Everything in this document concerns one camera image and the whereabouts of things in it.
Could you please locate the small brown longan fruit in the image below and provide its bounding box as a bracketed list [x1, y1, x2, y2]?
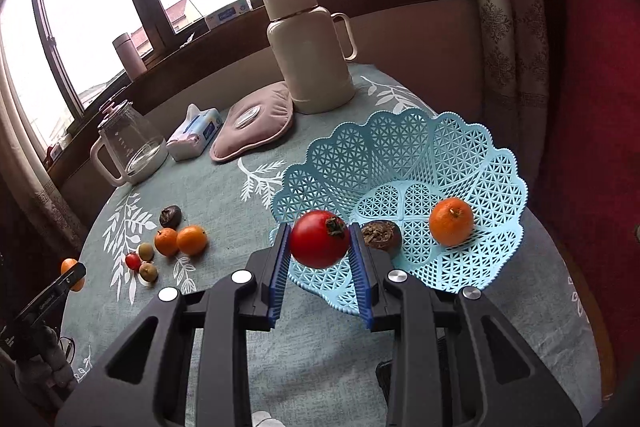
[137, 243, 154, 262]

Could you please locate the red tomato fruit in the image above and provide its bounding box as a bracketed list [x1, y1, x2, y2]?
[290, 210, 349, 269]

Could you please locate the large orange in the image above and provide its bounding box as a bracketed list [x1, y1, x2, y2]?
[60, 258, 86, 291]

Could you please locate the small red cherry tomato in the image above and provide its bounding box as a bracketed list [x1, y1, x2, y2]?
[125, 253, 142, 272]

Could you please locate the small round tangerine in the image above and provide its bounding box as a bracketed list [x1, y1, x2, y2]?
[176, 225, 208, 256]

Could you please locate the left patterned curtain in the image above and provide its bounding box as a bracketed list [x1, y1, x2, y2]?
[1, 70, 87, 258]

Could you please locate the patterned curtain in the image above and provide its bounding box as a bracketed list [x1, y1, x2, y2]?
[477, 0, 549, 186]
[1, 70, 87, 258]

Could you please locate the small tangerine with stem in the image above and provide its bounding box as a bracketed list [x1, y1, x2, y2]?
[154, 228, 179, 257]

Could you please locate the brown mangosteen in basket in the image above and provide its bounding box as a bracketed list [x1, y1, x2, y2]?
[360, 220, 401, 259]

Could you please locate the green leaf-print tablecloth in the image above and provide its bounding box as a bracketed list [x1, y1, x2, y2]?
[62, 64, 601, 426]

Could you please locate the dark brown mangosteen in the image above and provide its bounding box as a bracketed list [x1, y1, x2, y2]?
[158, 205, 182, 230]

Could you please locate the tangerine in basket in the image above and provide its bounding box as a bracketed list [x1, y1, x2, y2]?
[428, 197, 474, 247]

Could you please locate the light blue plastic basket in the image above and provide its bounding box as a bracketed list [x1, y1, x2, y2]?
[271, 108, 528, 293]

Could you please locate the tissue pack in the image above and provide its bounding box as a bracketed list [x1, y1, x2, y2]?
[166, 103, 224, 161]

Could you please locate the red quilted fabric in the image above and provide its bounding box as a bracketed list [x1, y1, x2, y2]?
[533, 0, 639, 395]

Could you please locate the pink hot water pad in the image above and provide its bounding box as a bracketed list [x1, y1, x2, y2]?
[209, 81, 294, 162]

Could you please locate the pink tumbler on windowsill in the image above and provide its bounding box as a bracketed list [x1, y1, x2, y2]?
[113, 32, 146, 80]

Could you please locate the cream thermos flask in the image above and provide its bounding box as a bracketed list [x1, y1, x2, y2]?
[262, 0, 358, 114]

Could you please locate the white box on windowsill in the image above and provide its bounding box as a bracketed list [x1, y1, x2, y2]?
[205, 0, 253, 30]

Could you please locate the right patterned curtain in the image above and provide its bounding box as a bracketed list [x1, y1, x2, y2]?
[477, 0, 549, 186]

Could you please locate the glass kettle white handle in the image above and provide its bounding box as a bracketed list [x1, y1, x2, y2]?
[90, 98, 168, 187]

